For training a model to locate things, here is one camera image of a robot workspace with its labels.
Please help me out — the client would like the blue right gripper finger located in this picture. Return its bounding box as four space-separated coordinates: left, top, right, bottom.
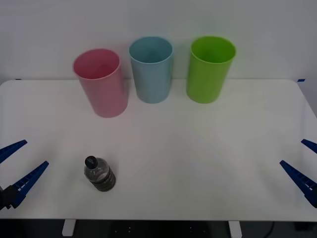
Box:
301 139 317 154
279 160 317 208

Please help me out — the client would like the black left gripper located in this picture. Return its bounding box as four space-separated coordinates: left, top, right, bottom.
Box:
0 139 50 211

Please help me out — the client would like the small dark plastic bottle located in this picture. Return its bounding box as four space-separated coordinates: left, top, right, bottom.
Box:
84 155 117 192

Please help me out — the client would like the white table leg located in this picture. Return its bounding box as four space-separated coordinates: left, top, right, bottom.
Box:
61 219 76 237
227 220 242 238

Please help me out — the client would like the pink plastic waste bin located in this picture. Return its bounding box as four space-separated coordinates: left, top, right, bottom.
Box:
72 48 129 119

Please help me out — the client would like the green plastic waste bin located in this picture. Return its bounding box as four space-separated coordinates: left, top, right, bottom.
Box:
186 35 237 104

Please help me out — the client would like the pale blue plastic waste bin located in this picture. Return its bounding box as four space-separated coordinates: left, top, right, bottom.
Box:
128 36 174 104

